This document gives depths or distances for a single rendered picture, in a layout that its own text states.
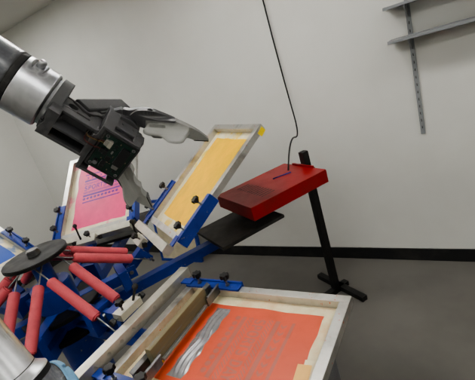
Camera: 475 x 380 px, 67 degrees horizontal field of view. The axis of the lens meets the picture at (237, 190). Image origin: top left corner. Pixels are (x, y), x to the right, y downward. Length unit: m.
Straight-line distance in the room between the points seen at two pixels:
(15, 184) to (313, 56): 4.25
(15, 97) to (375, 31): 2.55
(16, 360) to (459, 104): 2.70
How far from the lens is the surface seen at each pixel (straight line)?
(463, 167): 3.01
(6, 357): 0.90
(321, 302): 1.49
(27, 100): 0.50
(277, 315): 1.52
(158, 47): 3.64
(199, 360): 1.47
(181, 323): 1.55
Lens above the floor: 1.90
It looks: 18 degrees down
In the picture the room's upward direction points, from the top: 17 degrees counter-clockwise
